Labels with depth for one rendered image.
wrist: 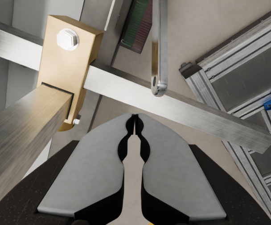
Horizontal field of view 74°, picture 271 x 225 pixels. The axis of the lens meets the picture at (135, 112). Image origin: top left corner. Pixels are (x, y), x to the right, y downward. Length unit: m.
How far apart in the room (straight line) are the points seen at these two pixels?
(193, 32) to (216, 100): 0.39
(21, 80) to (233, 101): 0.92
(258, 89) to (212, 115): 0.84
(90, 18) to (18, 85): 0.28
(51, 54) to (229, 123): 0.23
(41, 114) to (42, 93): 0.04
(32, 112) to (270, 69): 1.02
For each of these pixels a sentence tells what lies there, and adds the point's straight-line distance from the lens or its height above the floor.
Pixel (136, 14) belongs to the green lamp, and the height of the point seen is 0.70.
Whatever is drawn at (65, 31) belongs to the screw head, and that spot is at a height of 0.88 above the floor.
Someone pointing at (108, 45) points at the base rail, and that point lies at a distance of 0.37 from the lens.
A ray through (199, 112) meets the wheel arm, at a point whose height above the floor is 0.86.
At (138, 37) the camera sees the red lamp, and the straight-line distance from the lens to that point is 0.36.
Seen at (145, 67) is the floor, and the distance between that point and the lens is 1.09.
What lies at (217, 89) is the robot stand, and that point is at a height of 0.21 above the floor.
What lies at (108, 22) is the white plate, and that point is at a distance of 0.27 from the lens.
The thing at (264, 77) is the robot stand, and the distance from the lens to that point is 1.08.
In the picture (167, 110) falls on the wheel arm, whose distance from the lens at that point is 0.24.
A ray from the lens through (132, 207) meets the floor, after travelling 1.85.
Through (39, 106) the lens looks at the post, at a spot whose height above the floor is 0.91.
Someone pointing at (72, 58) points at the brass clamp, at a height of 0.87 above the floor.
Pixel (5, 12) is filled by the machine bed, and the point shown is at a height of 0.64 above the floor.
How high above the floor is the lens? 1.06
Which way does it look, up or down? 63 degrees down
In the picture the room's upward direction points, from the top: 178 degrees counter-clockwise
